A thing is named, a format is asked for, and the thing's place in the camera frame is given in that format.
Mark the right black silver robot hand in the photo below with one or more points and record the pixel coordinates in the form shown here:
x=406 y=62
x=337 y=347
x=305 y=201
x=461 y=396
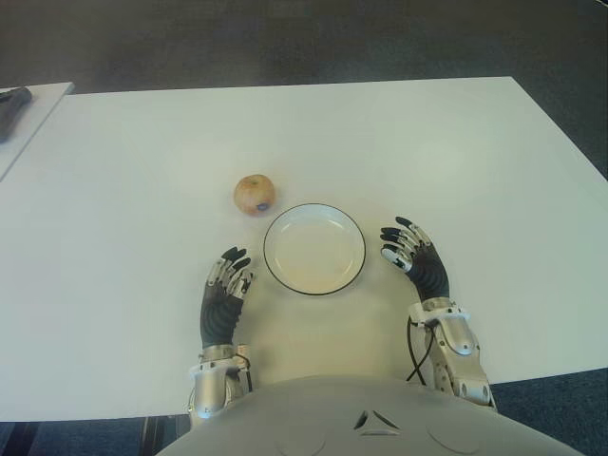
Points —
x=430 y=271

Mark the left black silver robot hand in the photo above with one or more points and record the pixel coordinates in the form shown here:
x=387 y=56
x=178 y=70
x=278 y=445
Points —
x=218 y=313

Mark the yellow-red apple with sticker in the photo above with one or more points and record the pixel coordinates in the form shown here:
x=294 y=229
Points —
x=255 y=195

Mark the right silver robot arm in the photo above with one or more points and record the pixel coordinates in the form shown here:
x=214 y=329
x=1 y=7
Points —
x=458 y=347

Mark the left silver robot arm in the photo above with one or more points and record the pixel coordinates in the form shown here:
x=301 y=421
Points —
x=211 y=385

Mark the white plate with black rim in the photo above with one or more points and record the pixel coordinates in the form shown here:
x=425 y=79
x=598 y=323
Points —
x=314 y=249

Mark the grey robot torso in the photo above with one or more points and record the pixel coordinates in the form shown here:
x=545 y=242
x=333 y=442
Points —
x=380 y=423

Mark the black device on side table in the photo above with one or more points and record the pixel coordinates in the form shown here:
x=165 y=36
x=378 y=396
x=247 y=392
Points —
x=12 y=111

